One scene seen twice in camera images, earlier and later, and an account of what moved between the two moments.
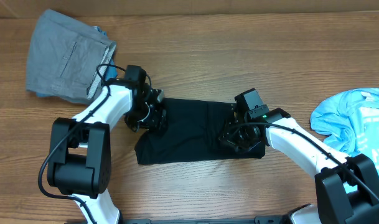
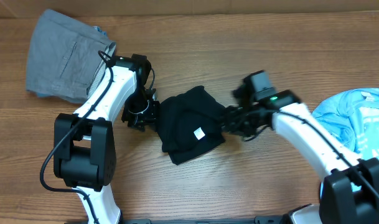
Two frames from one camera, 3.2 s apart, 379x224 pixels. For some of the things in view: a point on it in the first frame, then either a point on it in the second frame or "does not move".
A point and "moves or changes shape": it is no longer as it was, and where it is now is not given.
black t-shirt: (191, 133) moves or changes shape
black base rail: (258, 219) does not move
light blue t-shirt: (356, 122) does not move
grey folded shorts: (64, 58) does not move
